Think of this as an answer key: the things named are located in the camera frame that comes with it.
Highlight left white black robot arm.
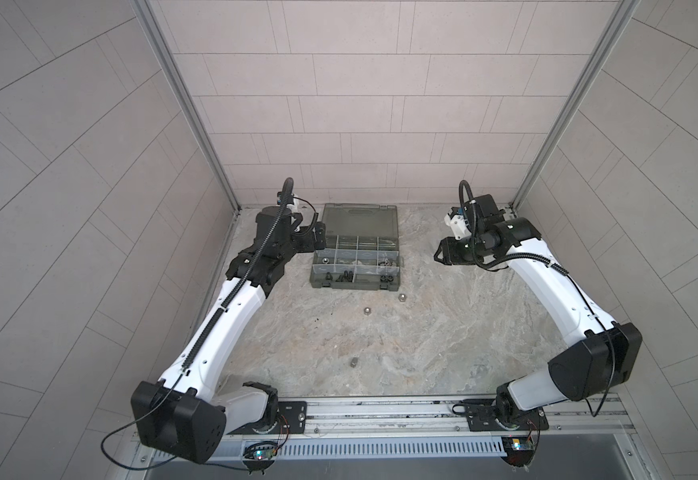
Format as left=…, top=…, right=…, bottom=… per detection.
left=130, top=197, right=324, bottom=464

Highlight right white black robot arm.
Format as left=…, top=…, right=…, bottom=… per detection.
left=434, top=181, right=643, bottom=430

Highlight grey plastic organizer box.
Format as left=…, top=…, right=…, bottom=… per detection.
left=310, top=203, right=402, bottom=292

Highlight right controller board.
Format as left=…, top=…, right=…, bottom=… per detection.
left=501, top=437, right=536, bottom=468

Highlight controller board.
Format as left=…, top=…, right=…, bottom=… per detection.
left=501, top=437, right=536, bottom=468
left=242, top=441, right=279, bottom=473

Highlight left controller board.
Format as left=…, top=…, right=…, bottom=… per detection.
left=242, top=441, right=279, bottom=473

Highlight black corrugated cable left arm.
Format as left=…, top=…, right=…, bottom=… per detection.
left=180, top=177, right=296, bottom=370

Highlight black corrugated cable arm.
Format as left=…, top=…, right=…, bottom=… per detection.
left=180, top=177, right=296, bottom=370
left=458, top=179, right=566, bottom=274

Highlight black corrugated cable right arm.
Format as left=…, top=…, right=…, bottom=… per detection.
left=458, top=179, right=566, bottom=274

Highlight aluminium mounting rail frame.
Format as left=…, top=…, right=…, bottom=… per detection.
left=126, top=392, right=644, bottom=463

